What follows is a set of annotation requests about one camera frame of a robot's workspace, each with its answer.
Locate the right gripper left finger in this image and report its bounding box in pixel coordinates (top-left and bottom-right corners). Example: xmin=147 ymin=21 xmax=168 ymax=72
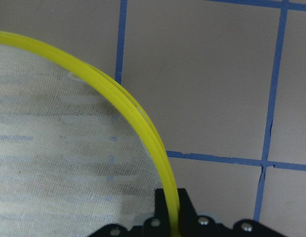
xmin=154 ymin=189 xmax=169 ymax=222

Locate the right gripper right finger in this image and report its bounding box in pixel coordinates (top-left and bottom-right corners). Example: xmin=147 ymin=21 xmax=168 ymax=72
xmin=178 ymin=188 xmax=197 ymax=222

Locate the yellow bamboo steamer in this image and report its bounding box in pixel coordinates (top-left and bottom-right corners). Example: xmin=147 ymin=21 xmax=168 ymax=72
xmin=0 ymin=31 xmax=179 ymax=237

